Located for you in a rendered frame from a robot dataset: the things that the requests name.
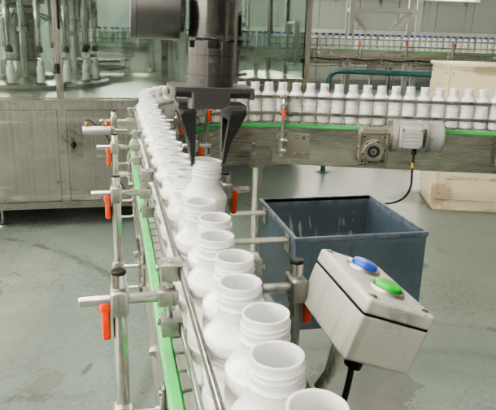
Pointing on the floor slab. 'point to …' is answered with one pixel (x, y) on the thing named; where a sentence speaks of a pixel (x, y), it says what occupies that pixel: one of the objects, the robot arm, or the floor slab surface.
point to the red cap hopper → (388, 29)
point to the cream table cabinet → (466, 180)
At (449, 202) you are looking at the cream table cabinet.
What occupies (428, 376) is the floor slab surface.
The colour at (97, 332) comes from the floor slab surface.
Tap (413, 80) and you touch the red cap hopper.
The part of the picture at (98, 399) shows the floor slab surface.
